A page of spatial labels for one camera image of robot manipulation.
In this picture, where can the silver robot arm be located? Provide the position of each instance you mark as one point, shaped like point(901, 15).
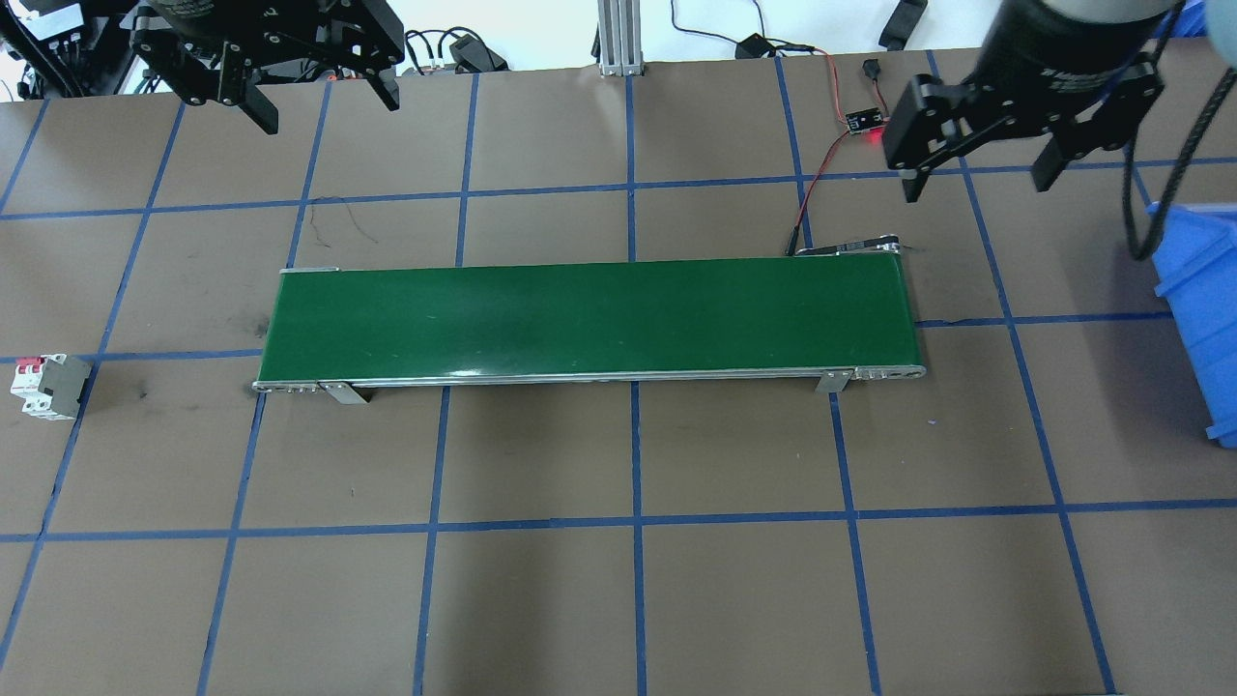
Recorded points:
point(1222, 24)

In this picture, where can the small sensor circuit board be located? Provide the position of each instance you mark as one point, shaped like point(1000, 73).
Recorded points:
point(863, 120)

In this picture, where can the black device stack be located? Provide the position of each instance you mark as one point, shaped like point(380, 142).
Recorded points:
point(48, 24)

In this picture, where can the black barrel plug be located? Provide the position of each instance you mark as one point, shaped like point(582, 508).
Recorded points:
point(872, 68)

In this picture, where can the small black connector box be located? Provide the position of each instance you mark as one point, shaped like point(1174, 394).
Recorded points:
point(754, 45)

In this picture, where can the grey white circuit breaker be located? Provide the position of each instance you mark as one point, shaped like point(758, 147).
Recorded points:
point(63, 387)

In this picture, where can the white power strip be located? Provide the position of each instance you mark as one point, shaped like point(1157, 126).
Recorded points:
point(430, 70)

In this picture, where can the green conveyor belt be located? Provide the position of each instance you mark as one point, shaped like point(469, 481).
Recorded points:
point(580, 319)

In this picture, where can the blue plastic bin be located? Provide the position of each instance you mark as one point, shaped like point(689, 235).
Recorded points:
point(1208, 338)

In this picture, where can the aluminium profile post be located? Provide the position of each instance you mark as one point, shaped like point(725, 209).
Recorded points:
point(618, 39)

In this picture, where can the black power adapter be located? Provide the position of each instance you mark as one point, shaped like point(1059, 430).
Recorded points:
point(478, 53)
point(904, 24)

